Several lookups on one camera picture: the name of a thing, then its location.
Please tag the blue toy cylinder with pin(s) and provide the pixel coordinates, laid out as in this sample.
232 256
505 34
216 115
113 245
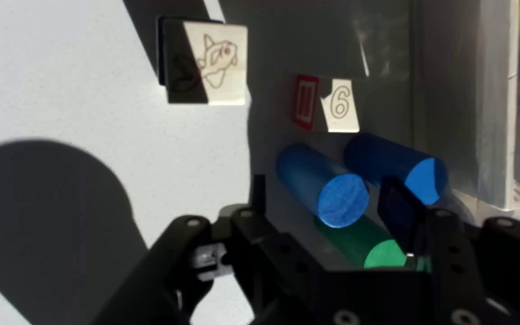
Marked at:
333 195
417 171

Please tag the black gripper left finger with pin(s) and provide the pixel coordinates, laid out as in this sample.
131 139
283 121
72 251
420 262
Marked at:
164 271

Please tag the wooden cube with number six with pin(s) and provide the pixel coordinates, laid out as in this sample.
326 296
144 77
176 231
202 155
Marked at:
341 104

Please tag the clear plastic storage bin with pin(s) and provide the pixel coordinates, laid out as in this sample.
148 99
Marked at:
465 90

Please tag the green toy cylinder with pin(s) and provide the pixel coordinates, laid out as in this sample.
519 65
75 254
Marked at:
384 253

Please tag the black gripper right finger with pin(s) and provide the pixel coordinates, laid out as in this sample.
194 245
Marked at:
453 253

